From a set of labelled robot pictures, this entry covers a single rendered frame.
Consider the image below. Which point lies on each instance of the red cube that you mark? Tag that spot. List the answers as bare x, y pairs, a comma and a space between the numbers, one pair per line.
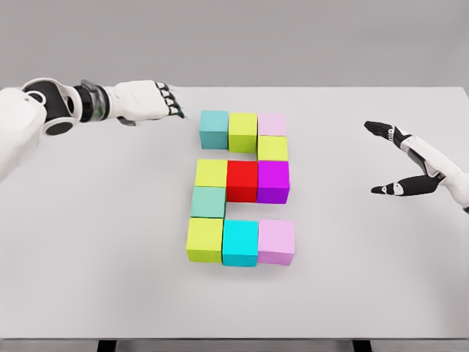
242, 180

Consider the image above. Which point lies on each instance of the purple cube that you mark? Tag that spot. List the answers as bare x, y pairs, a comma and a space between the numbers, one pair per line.
273, 181

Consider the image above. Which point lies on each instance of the yellow-green cube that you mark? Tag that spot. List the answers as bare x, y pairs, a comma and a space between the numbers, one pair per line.
210, 173
204, 239
272, 147
242, 132

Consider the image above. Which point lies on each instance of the cyan cube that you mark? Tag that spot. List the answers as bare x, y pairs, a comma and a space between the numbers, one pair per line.
239, 242

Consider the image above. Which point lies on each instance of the teal cube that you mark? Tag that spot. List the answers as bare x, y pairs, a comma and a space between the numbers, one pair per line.
213, 129

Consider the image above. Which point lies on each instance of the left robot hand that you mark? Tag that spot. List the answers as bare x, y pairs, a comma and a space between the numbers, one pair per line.
141, 100

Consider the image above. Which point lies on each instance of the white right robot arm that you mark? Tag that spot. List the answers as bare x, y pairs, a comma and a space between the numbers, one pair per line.
462, 190

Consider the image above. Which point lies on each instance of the light pink cube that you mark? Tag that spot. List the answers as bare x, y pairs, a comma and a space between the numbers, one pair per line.
276, 242
272, 124

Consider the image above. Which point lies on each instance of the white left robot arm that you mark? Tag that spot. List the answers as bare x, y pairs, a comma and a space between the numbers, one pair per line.
22, 121

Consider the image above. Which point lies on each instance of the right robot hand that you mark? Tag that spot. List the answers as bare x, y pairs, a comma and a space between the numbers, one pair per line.
417, 161

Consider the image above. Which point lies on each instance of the mint green cube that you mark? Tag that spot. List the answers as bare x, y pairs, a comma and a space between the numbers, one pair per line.
207, 202

